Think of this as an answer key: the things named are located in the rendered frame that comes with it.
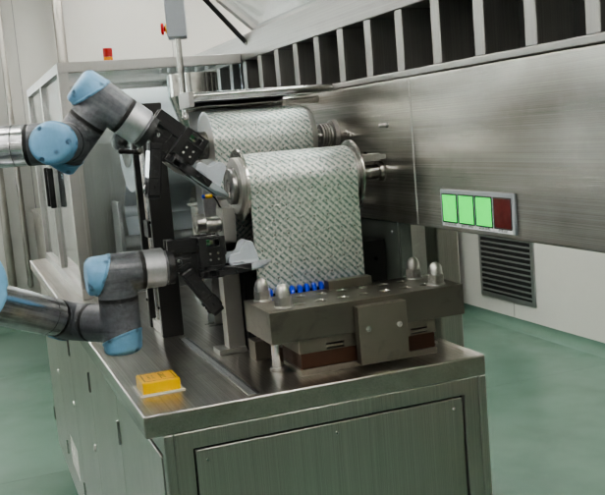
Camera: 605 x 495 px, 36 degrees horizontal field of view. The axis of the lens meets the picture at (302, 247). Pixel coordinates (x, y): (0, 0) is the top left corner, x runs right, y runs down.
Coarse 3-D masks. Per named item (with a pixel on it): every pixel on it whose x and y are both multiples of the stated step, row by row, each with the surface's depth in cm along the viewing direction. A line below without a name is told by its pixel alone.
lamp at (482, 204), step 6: (480, 198) 163; (486, 198) 161; (480, 204) 163; (486, 204) 161; (480, 210) 164; (486, 210) 162; (480, 216) 164; (486, 216) 162; (480, 222) 164; (486, 222) 162
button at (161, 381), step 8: (136, 376) 173; (144, 376) 172; (152, 376) 172; (160, 376) 171; (168, 376) 171; (176, 376) 170; (144, 384) 167; (152, 384) 168; (160, 384) 168; (168, 384) 169; (176, 384) 169; (144, 392) 168; (152, 392) 168
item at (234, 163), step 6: (354, 156) 194; (228, 162) 192; (234, 162) 188; (240, 162) 187; (234, 168) 188; (240, 168) 186; (240, 174) 185; (240, 180) 185; (240, 186) 186; (240, 192) 186; (246, 192) 185; (240, 198) 187; (246, 198) 186; (234, 204) 191; (240, 204) 187; (240, 210) 188
